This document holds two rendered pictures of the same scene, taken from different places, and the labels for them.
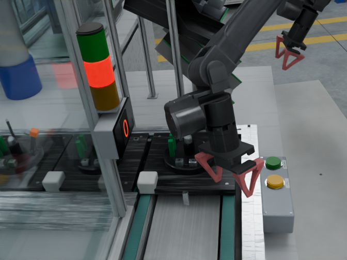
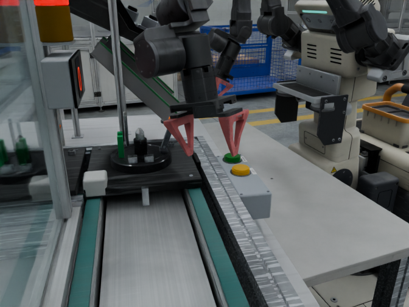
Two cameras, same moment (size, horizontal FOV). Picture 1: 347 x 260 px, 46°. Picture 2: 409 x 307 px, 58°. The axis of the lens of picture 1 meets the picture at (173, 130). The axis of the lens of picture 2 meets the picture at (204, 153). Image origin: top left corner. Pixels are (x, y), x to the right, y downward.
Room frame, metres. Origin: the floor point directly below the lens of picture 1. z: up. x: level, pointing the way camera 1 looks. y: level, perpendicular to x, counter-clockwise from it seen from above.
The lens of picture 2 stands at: (0.06, 0.15, 1.32)
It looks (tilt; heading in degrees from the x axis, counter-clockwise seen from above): 23 degrees down; 336
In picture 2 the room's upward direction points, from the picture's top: straight up
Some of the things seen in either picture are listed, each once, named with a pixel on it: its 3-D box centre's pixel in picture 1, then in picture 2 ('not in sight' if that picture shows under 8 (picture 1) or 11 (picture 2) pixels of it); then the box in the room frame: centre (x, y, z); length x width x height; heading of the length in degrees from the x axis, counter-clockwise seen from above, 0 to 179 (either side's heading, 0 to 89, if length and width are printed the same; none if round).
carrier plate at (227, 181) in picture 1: (190, 160); (142, 164); (0.85, -0.03, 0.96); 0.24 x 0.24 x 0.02; 78
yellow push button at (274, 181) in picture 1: (274, 182); (240, 171); (0.72, -0.23, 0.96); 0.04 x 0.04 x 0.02
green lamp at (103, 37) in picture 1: (92, 44); not in sight; (0.68, 0.12, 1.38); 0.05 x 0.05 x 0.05
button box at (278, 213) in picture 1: (274, 191); (240, 183); (0.72, -0.23, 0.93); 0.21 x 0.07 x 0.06; 168
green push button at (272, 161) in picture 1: (272, 163); (232, 159); (0.79, -0.24, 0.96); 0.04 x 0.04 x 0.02
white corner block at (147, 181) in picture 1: (147, 182); (95, 183); (0.77, 0.08, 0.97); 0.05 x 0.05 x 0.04; 78
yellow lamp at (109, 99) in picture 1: (104, 93); (53, 23); (0.68, 0.12, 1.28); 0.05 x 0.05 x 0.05
